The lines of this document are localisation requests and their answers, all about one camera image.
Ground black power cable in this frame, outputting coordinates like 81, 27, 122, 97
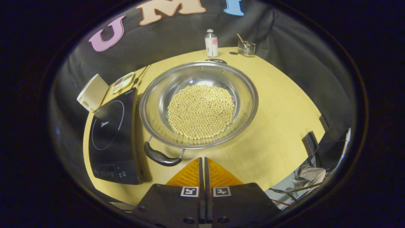
133, 64, 152, 87

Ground white divided dish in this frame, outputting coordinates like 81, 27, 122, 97
110, 72, 135, 94

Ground black induction cooktop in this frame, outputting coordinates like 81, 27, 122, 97
89, 88, 144, 185

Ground white toaster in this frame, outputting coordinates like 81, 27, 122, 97
77, 74, 109, 113

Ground small clear bottle red label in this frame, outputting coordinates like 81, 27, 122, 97
204, 29, 219, 57

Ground pile of yellow soybeans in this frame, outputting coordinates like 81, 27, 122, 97
167, 85, 235, 140

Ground beige cloth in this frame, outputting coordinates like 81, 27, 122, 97
293, 165, 326, 190

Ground black floor cable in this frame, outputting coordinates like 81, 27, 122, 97
269, 182, 320, 206

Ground small wire basket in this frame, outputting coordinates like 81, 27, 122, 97
237, 41, 256, 57

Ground black rectangular object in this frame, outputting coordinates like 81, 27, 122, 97
302, 131, 318, 155

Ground stainless steel pot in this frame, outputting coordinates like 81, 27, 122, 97
139, 59, 259, 167

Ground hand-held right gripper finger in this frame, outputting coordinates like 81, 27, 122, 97
133, 157, 205, 228
205, 157, 280, 227

